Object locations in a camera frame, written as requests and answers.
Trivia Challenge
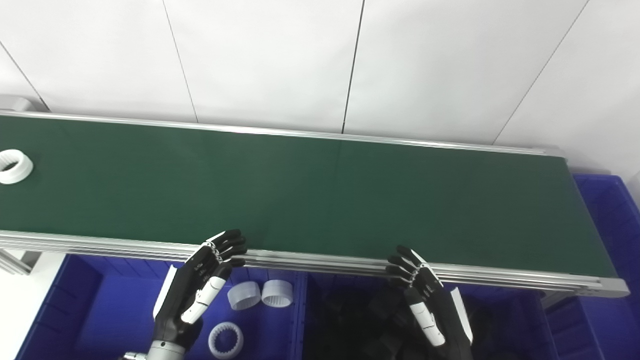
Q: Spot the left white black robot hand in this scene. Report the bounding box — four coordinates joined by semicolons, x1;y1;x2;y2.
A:
152;229;248;349

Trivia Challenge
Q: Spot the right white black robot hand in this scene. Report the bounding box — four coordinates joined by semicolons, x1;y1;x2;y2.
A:
385;245;474;360

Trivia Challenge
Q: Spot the white toothed ring part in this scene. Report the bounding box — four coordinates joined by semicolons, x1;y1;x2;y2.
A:
261;279;294;308
208;322;245;360
0;149;34;185
227;281;262;311

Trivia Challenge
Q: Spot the blue bin with white parts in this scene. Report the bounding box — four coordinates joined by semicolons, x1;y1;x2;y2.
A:
15;254;307;360

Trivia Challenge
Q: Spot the blue bin with black parts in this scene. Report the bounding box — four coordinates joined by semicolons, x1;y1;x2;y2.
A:
300;272;558;360

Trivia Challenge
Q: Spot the green conveyor belt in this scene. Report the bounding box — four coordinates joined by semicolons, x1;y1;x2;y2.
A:
0;110;630;298
0;116;618;278

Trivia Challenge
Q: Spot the empty blue bin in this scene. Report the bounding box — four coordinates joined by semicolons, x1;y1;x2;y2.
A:
545;172;640;360

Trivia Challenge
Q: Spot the aluminium conveyor leg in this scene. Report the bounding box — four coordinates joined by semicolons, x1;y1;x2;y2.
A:
0;249;42;276

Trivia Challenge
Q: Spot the grey conveyor end housing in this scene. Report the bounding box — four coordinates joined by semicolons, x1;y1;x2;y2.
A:
0;95;33;112

